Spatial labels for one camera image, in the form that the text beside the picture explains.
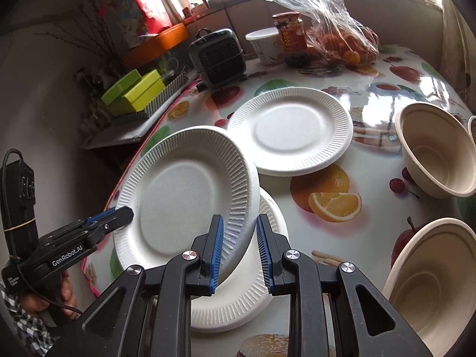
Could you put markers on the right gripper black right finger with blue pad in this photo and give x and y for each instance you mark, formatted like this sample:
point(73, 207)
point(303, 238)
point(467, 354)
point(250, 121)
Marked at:
point(332, 304)

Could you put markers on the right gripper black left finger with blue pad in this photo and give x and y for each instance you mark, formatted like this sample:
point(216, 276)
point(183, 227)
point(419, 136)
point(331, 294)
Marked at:
point(147, 312)

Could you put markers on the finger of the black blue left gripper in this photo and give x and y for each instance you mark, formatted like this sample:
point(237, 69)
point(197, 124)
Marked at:
point(110, 220)

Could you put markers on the beige paper bowl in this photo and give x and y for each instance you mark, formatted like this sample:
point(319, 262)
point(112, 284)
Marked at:
point(432, 283)
point(438, 151)

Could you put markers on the white paper plate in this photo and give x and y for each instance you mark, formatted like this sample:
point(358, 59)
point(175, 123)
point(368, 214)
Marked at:
point(240, 298)
point(175, 189)
point(292, 131)

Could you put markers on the checkered sleeve forearm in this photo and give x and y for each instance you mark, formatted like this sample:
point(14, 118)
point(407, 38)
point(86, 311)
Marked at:
point(29, 327)

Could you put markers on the green box left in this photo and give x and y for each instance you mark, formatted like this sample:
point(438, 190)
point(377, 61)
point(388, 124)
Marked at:
point(121, 87)

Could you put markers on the yellow-green box right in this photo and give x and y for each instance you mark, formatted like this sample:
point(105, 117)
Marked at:
point(139, 96)

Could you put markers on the striped grey tray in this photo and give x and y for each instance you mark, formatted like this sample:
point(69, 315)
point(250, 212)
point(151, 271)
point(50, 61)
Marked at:
point(161, 101)

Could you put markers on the orange box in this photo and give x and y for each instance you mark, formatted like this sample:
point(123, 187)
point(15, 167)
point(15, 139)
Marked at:
point(156, 46)

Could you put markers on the small grey desktop fan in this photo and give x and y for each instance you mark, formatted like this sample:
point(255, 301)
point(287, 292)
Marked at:
point(217, 56)

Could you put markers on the red gift bag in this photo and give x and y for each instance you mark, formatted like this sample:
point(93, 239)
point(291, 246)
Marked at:
point(137, 20)

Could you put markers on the beige bowl at edge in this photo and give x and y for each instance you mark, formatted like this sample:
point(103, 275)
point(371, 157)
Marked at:
point(471, 127)

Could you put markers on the white instant noodle cup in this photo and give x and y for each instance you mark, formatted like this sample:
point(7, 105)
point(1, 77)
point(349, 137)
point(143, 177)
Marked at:
point(267, 45)

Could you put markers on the red label glass jar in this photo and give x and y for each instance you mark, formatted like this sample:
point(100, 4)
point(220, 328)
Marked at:
point(293, 40)

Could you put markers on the clear plastic bag of oranges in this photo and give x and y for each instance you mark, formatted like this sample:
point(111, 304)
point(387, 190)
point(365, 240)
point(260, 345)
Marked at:
point(332, 34)

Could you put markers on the patterned beige curtain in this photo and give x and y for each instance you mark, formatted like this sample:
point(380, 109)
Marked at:
point(458, 54)

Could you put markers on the black camera device with cable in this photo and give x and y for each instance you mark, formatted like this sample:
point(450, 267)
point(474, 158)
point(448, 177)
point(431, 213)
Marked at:
point(17, 206)

